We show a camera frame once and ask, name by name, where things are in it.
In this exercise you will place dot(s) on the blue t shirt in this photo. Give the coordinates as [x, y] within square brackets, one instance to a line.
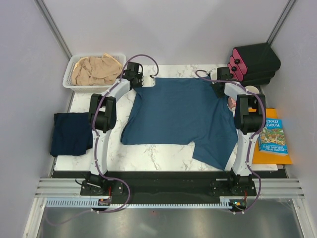
[180, 111]

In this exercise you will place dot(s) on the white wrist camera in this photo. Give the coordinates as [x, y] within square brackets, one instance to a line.
[148, 81]
[213, 74]

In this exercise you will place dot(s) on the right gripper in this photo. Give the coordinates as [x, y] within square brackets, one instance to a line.
[220, 95]

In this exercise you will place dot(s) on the beige t shirt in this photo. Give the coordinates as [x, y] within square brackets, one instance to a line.
[96, 71]

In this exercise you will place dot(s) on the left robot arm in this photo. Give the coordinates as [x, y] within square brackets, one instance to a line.
[103, 116]

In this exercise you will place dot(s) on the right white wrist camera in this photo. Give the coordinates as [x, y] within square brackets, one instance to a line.
[213, 74]

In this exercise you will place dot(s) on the blue treehouse book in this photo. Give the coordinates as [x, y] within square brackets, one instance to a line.
[272, 138]

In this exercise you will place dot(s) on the folded navy t shirt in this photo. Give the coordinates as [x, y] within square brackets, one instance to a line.
[72, 134]

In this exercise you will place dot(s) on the pink cube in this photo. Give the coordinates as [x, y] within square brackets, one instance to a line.
[231, 103]

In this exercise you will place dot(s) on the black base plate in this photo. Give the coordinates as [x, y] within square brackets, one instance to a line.
[162, 187]

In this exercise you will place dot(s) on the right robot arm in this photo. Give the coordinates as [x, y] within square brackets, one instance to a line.
[249, 120]

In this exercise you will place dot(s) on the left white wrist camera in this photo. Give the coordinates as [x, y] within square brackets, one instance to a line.
[148, 81]

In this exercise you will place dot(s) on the aluminium rail frame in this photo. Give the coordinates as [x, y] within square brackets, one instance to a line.
[267, 188]

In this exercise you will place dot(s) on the orange folder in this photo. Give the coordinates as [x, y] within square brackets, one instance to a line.
[260, 157]

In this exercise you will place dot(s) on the black pink drawer unit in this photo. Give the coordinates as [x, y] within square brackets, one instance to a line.
[253, 65]

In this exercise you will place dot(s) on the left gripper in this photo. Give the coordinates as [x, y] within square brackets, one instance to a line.
[140, 76]

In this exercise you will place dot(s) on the yellow mug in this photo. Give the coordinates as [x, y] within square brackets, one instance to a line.
[252, 89]

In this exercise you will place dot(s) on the white cable duct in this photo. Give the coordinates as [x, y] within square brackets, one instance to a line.
[109, 203]

